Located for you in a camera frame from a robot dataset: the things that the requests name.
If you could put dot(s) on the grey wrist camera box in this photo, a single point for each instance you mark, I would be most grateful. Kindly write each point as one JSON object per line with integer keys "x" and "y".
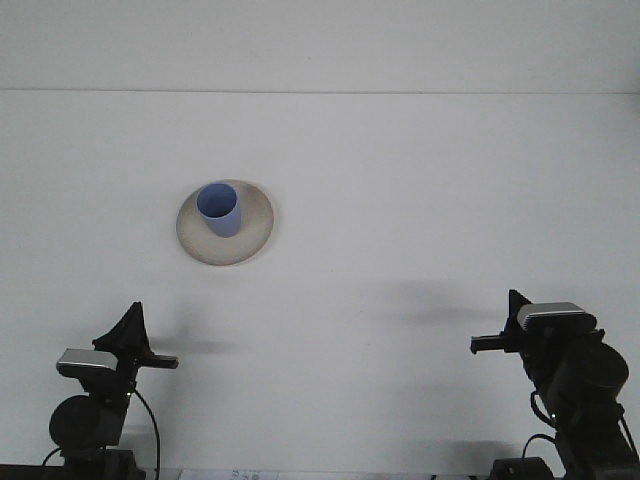
{"x": 85, "y": 360}
{"x": 555, "y": 315}

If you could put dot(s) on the white printed paper sheet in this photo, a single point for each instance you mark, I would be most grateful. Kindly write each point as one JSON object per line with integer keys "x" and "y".
{"x": 225, "y": 475}

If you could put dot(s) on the pale blue cup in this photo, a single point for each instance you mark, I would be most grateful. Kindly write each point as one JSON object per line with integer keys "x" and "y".
{"x": 225, "y": 225}

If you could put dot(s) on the pale round plate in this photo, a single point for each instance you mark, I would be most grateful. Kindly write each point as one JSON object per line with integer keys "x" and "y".
{"x": 255, "y": 235}

